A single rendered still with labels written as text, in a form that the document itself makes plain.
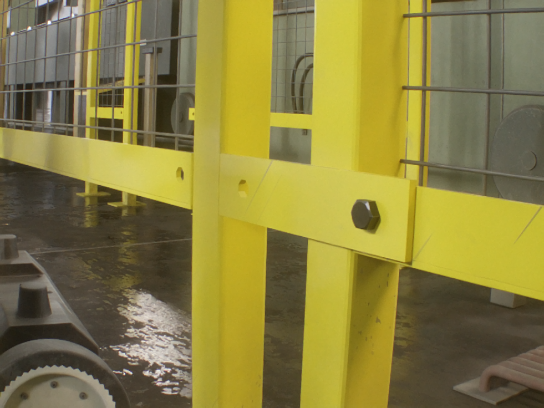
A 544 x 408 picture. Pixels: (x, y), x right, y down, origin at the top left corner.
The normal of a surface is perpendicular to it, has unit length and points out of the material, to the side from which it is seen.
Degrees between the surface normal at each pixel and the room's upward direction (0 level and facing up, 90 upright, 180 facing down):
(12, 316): 0
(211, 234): 90
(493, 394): 0
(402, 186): 90
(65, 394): 90
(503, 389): 0
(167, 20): 90
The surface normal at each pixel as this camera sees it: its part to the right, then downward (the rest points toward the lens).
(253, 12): 0.58, 0.12
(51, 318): 0.03, -0.99
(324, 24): -0.81, 0.06
